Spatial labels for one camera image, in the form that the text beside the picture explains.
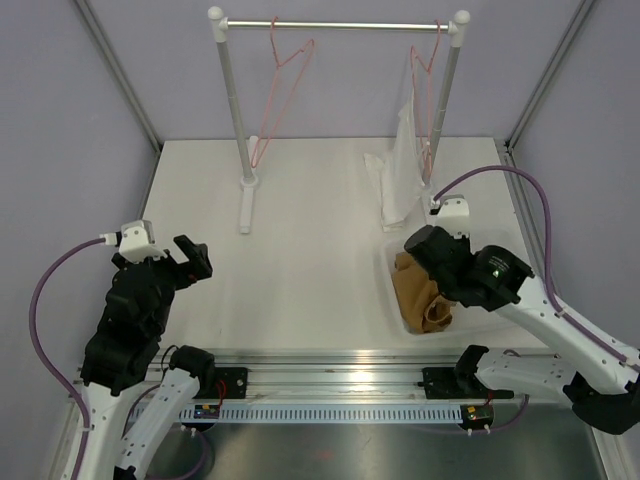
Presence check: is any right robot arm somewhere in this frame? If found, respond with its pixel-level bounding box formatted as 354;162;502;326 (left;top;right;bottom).
404;226;639;435

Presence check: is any white clothes rack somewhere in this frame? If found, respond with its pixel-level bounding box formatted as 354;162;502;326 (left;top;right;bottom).
207;6;471;234

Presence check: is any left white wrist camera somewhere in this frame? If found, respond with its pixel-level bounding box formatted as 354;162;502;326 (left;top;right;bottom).
99;220;167;264

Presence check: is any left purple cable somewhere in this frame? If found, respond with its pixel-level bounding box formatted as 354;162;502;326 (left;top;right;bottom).
28;237;109;476

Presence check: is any white slotted cable duct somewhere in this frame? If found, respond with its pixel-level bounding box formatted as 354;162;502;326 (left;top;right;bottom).
179;404;462;424

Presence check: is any brown tank top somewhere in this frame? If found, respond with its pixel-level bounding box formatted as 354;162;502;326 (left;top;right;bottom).
391;252;454;335

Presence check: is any clear plastic tray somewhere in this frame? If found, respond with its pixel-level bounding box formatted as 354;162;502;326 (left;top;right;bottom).
376;231;511;344

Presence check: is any pink wire hanger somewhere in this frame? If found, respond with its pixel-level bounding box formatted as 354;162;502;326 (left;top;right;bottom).
409;20;443;184
250;16;315;169

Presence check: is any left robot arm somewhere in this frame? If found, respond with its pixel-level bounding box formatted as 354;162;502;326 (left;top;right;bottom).
75;227;216;479

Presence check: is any purple cable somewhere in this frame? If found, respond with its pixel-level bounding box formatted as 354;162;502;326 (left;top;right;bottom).
28;237;109;476
432;165;629;361

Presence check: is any white tank top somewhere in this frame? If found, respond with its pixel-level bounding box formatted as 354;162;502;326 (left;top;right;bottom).
363;90;425;232

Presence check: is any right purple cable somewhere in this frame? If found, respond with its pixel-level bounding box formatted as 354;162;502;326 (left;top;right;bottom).
432;165;629;361

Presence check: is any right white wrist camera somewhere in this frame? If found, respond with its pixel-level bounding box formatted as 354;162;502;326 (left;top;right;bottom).
429;195;471;239

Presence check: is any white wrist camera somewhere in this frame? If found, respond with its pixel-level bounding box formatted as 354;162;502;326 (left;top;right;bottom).
99;220;167;264
429;195;471;239

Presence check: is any aluminium rail base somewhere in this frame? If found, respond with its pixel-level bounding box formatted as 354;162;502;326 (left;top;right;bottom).
64;347;571;404

